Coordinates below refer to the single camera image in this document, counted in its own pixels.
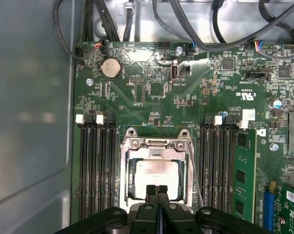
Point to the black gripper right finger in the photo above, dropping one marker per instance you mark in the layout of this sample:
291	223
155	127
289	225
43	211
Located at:
173	219

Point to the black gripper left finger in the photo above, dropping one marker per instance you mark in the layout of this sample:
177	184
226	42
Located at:
144	219

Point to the silver square CPU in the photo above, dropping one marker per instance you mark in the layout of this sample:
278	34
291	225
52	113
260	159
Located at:
156	173

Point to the metal socket cover frame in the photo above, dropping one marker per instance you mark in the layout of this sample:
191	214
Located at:
147	152

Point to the black RAM slot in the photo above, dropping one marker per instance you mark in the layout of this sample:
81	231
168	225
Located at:
103	170
216	170
94	170
206	170
84	170
227	170
113	170

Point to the metal CPU socket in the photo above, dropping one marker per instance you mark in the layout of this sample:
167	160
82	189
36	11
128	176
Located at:
132	135

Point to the blue expansion slot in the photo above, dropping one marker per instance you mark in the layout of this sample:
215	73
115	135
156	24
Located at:
268	209

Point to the green RAM stick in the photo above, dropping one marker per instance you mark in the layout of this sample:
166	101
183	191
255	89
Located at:
245	165

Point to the green motherboard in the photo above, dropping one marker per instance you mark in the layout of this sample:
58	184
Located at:
186	114

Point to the black graphics card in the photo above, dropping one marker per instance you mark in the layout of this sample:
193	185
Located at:
283	214

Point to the internal USB port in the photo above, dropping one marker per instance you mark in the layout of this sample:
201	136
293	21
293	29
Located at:
174	73

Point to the silver coin battery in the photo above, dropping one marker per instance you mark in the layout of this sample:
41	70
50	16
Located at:
111	68

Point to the black open PC case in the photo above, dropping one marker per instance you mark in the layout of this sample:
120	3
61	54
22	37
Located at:
27	97

